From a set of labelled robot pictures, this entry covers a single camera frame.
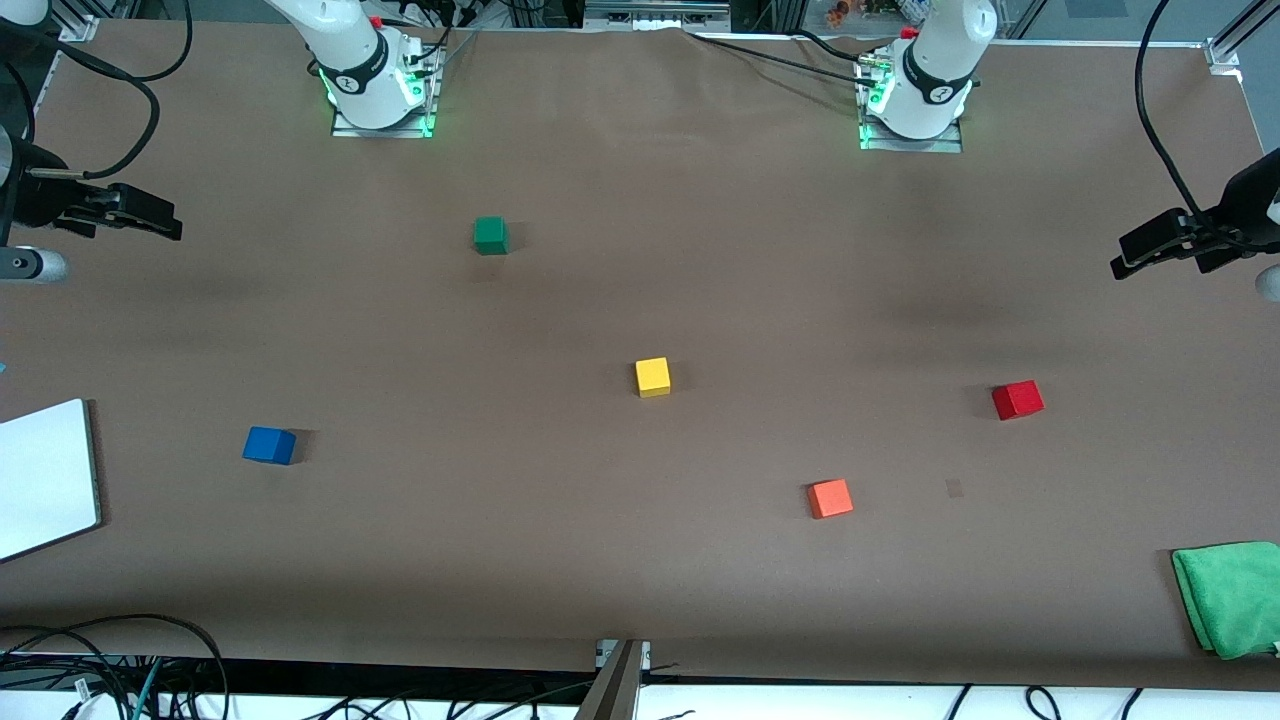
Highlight red cube block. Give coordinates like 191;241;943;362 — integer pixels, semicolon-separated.
991;380;1046;422

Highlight blue cube block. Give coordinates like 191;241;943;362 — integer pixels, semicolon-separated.
242;426;298;466

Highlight white flat board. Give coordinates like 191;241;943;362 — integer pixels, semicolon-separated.
0;398;104;563

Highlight green folded cloth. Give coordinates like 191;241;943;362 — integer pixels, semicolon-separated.
1171;541;1280;661

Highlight orange cube block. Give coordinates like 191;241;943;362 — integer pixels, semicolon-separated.
808;479;855;520

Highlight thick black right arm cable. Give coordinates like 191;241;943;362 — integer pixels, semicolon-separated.
0;20;161;206

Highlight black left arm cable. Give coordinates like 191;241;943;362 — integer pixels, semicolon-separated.
1135;0;1216;236

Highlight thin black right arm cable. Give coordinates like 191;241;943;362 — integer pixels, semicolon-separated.
95;0;194;83

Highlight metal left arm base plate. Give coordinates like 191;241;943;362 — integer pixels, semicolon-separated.
858;60;964;154

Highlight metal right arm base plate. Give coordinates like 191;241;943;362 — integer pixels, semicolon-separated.
330;45;442;139

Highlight short black table cable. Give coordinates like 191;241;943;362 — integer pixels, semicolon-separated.
795;30;881;66

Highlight long black table cable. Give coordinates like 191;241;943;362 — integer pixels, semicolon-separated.
683;28;876;86

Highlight black cable bundle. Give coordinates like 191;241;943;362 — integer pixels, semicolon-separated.
0;613;231;720

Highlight grey metal rail device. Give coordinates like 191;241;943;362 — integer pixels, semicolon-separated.
583;0;733;31

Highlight aluminium frame profile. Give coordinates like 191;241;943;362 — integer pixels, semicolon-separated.
575;640;651;720

